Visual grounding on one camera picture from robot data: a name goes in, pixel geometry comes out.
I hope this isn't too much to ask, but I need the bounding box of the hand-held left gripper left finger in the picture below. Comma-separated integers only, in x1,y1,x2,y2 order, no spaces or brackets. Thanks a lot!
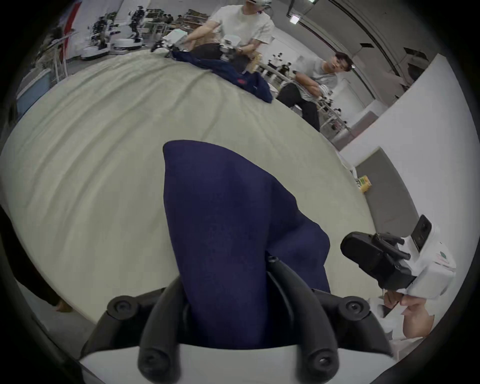
80,277,193,384

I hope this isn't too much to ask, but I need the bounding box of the person's right forearm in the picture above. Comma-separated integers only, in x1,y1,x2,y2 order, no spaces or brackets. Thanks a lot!
369,298,426,361

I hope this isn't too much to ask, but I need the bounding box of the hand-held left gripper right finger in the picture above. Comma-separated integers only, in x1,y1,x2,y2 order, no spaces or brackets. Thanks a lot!
265,251,393,384

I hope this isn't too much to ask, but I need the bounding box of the bed with pale green sheet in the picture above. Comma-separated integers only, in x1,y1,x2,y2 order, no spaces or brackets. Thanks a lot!
0,49,377,331

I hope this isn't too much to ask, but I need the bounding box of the white wheeled robot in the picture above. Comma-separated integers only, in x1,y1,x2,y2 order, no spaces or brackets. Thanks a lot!
80,15,115,61
112,5,145,51

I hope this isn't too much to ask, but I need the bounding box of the person's right hand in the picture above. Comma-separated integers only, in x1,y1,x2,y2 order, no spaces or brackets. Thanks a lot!
383,289,436,339

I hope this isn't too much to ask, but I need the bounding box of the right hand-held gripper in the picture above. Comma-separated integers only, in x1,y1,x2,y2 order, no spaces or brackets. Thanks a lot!
340,215,457,300

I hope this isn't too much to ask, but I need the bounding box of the dark blue shirt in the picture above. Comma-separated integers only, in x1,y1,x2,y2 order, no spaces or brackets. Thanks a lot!
162,140,331,350

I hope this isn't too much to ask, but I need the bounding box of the dark blue garment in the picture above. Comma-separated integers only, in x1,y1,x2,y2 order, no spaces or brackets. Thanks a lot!
170,44,274,104

